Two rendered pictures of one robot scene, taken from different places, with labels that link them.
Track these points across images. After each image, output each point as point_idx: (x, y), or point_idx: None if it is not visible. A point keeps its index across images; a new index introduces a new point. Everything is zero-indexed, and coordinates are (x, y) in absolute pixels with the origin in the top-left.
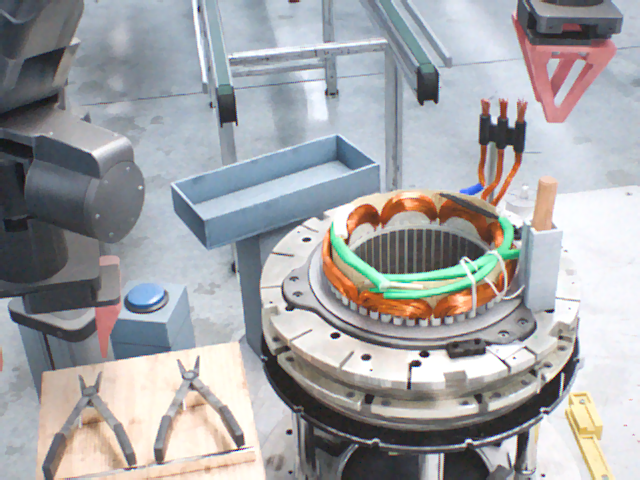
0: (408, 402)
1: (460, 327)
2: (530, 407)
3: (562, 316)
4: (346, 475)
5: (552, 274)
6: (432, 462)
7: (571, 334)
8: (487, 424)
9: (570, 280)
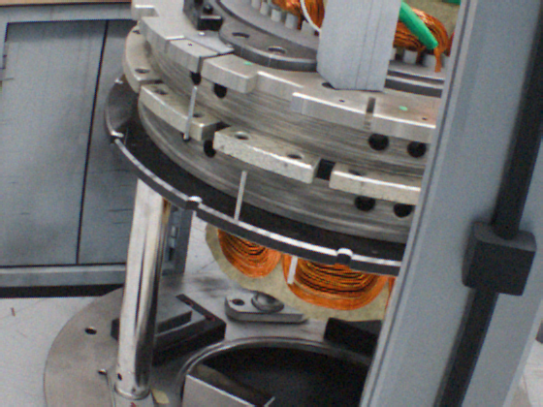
0: (141, 42)
1: (244, 11)
2: (200, 189)
3: (314, 91)
4: (307, 365)
5: (344, 12)
6: (136, 182)
7: (338, 170)
8: (155, 151)
9: (431, 118)
